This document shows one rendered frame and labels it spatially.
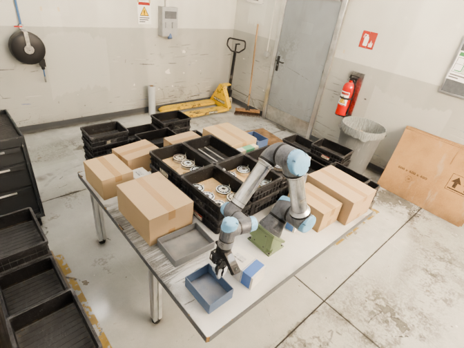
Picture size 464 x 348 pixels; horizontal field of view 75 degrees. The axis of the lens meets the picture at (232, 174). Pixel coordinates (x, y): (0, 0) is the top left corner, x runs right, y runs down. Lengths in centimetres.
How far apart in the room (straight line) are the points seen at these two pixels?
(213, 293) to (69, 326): 74
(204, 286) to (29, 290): 108
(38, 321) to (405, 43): 436
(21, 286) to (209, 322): 121
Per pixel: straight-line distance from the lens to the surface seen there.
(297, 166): 145
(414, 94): 444
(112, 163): 233
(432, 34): 438
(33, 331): 194
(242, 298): 167
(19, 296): 224
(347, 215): 226
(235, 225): 140
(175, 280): 171
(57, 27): 475
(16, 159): 284
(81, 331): 187
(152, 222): 176
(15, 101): 484
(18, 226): 253
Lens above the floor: 204
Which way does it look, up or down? 32 degrees down
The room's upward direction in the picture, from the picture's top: 8 degrees clockwise
